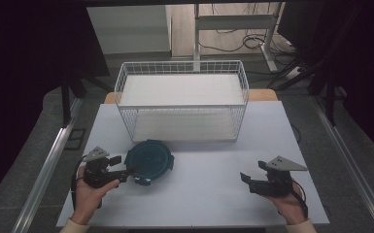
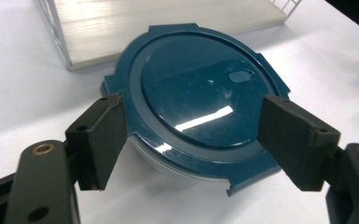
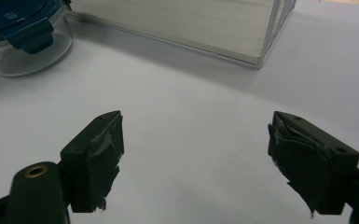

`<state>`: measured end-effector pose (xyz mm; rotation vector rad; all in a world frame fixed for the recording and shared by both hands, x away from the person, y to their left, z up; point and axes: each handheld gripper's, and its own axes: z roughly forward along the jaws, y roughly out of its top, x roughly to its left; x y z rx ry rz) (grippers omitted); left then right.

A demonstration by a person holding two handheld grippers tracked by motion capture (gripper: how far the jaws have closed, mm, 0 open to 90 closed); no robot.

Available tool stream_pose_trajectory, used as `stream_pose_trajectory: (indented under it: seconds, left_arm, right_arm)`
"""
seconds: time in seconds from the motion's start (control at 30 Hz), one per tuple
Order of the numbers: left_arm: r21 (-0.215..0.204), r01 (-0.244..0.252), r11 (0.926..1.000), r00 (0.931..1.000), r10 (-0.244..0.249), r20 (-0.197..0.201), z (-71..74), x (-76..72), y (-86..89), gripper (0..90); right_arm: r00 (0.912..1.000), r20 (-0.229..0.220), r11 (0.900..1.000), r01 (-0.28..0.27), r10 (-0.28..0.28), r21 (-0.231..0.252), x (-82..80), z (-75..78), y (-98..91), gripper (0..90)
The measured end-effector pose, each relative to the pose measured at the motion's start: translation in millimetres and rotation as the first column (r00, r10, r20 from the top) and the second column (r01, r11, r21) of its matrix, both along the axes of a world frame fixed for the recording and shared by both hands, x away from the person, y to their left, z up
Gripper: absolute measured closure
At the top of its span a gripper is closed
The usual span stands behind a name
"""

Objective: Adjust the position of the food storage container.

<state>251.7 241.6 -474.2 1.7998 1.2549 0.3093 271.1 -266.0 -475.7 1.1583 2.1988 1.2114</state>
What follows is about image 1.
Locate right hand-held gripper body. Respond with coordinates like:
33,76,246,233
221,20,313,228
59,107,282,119
248,155,309,198

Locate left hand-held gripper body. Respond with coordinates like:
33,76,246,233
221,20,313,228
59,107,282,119
82,146,131,189

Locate dark teal round lid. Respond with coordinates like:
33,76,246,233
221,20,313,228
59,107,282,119
123,139,176,186

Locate person's left hand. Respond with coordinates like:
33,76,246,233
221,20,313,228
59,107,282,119
70,165,121,226

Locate person's right hand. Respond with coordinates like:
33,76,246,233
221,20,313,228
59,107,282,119
262,180,307,226

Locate dark floor grate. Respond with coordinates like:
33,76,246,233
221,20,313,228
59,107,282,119
64,127,87,151

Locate black metal stand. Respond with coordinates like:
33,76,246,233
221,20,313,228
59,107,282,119
59,76,115,128
266,57,349,127

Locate white power strip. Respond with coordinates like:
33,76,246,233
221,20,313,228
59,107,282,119
284,65,306,81

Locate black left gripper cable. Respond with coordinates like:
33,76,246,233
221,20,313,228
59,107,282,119
70,154,89,212

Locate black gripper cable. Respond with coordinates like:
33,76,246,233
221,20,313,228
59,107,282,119
70,154,89,212
290,179,309,218

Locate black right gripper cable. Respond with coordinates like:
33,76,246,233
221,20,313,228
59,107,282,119
290,179,309,218

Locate silver metal rail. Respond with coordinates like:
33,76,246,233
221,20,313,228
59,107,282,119
11,97,85,233
310,96,374,233

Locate white wire basket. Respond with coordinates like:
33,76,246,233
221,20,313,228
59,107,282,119
114,59,250,144

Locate black floor cables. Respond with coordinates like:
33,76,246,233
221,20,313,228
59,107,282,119
197,28,297,66

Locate white metal desk frame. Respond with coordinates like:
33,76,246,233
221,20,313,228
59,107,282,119
192,2,286,73

